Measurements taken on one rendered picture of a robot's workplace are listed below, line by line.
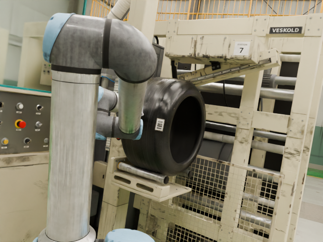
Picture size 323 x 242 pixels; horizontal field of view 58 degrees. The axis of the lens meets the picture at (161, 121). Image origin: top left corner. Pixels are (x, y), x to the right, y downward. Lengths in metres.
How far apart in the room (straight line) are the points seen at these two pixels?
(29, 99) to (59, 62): 1.16
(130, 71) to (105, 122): 0.52
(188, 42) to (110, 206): 1.18
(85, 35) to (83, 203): 0.41
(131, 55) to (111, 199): 1.39
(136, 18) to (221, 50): 0.56
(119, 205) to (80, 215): 1.18
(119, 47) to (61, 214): 0.43
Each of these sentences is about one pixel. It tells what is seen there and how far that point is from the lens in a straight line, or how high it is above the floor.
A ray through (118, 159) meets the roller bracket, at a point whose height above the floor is 0.94.
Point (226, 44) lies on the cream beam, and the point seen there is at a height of 1.72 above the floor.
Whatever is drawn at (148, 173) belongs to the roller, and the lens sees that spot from 1.66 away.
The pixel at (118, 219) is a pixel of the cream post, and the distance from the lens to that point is 2.01.
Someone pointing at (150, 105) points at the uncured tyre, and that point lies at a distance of 1.51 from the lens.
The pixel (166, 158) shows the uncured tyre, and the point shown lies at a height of 1.02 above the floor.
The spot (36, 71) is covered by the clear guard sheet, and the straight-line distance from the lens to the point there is 1.83.
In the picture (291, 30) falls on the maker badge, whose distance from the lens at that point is 2.11.
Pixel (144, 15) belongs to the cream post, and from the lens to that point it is 1.91.
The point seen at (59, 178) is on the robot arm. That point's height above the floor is 1.09.
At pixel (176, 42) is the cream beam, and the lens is 2.03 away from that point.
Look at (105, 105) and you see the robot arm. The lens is 1.22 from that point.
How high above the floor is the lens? 1.30
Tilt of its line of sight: 3 degrees down
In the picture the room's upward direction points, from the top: 9 degrees clockwise
